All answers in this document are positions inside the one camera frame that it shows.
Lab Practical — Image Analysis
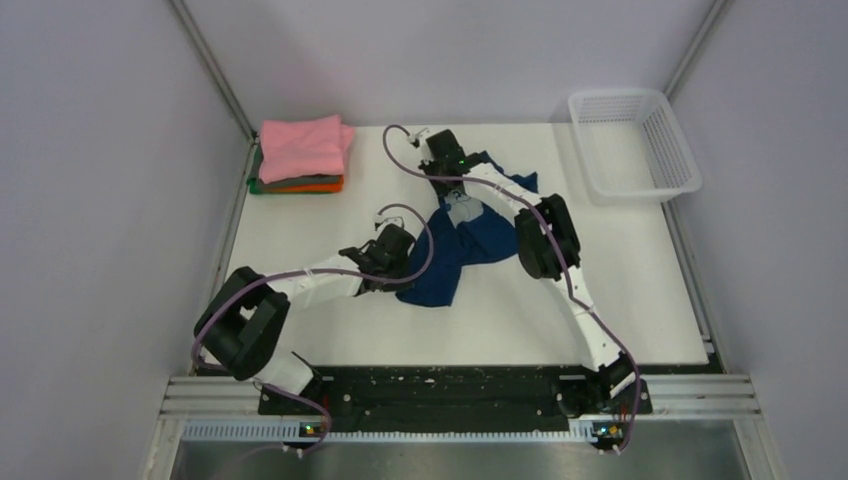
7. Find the navy blue printed t-shirt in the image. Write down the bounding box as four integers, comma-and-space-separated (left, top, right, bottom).
396, 189, 518, 308

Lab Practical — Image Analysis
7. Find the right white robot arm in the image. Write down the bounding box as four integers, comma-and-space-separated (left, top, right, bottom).
408, 129, 642, 412

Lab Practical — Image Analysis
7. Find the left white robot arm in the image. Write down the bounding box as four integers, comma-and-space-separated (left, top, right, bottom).
193, 220, 415, 414

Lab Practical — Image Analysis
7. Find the orange folded t-shirt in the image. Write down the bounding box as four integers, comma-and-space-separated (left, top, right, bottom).
279, 177, 344, 194

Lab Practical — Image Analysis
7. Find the grey folded t-shirt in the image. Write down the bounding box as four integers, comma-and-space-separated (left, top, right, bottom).
247, 147, 344, 195

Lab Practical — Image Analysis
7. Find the pink folded t-shirt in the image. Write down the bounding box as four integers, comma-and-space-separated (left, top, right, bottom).
258, 115, 355, 183

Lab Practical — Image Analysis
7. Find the green folded t-shirt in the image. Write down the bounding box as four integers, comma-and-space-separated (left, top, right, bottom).
246, 176, 270, 195

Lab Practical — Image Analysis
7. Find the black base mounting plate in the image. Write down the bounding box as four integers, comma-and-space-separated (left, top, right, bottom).
226, 365, 662, 433

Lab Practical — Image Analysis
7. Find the white plastic basket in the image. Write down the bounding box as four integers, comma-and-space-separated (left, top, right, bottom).
567, 88, 703, 206

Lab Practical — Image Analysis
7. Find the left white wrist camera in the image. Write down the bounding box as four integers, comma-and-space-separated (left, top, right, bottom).
373, 213, 405, 234

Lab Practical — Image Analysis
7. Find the white slotted cable duct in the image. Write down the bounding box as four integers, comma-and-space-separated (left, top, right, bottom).
181, 419, 597, 444

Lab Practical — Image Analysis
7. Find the left vertical metal post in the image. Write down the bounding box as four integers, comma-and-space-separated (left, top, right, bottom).
164, 0, 257, 141

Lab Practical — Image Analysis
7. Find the vertical metal post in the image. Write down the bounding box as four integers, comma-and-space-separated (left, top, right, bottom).
164, 0, 257, 141
663, 0, 734, 102

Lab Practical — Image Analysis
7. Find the right vertical metal post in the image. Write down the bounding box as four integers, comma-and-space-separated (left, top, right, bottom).
663, 0, 734, 102

